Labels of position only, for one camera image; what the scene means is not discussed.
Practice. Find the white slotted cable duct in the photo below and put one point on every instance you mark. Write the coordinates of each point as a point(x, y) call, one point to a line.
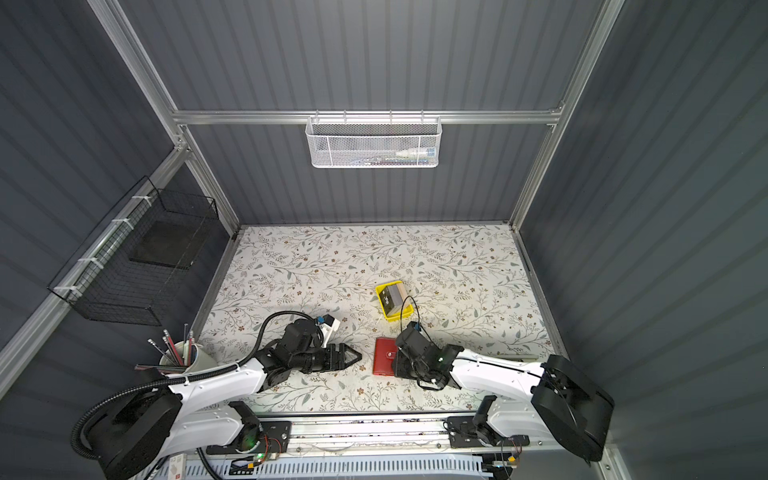
point(433, 466)

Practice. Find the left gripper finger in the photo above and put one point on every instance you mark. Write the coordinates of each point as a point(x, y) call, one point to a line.
point(343, 352)
point(340, 364)

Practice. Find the white pencil cup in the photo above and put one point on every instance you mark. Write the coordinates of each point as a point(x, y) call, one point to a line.
point(194, 359)

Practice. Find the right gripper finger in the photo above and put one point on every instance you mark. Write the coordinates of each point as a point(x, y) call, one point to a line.
point(402, 350)
point(401, 367)

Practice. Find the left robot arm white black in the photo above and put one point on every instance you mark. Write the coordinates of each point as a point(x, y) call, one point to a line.
point(169, 415)

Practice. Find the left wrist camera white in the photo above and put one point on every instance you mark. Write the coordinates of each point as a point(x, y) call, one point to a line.
point(328, 326)

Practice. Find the stack of credit cards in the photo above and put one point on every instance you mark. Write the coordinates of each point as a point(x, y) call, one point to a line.
point(393, 297)

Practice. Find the small white red box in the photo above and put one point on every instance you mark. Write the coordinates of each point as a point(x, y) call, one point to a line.
point(176, 467)

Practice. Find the black wire mesh basket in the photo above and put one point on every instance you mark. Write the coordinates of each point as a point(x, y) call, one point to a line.
point(132, 272)

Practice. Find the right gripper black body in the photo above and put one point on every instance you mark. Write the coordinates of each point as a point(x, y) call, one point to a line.
point(418, 370)

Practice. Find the red leather card holder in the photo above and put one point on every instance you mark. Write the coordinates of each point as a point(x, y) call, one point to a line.
point(385, 352)

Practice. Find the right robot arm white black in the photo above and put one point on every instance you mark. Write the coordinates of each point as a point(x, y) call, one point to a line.
point(553, 398)

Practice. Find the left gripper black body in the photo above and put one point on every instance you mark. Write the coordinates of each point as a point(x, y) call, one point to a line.
point(314, 360)

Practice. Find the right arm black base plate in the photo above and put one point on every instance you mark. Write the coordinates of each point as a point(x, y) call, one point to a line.
point(463, 433)

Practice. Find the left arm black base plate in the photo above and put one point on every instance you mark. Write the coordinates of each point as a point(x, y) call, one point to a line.
point(270, 437)

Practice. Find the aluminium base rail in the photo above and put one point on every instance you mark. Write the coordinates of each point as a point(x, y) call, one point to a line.
point(360, 432)

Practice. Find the yellow plastic card tray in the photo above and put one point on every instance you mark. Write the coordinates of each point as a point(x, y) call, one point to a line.
point(407, 310)

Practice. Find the white wire mesh basket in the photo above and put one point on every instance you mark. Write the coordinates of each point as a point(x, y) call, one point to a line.
point(368, 145)

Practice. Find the white tube in basket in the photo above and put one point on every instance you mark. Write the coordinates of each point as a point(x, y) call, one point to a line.
point(418, 154)

